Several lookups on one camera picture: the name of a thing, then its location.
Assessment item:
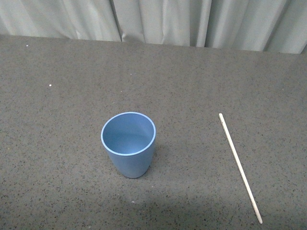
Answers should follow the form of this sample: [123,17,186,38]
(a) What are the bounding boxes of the blue plastic cup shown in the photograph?
[101,112,156,178]

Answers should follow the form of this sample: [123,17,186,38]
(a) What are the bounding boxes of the white chopstick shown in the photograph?
[219,113,263,224]

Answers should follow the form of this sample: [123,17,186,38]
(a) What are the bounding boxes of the grey pleated curtain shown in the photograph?
[0,0,307,54]

